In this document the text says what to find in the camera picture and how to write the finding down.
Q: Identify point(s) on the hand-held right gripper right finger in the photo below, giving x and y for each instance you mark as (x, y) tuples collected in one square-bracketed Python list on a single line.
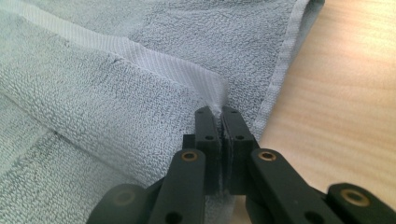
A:
[(238, 146)]

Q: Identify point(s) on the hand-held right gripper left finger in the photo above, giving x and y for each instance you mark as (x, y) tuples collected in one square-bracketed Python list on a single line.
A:
[(208, 146)]

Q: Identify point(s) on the grey terry towel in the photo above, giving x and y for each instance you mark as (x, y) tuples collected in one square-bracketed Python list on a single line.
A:
[(109, 102)]

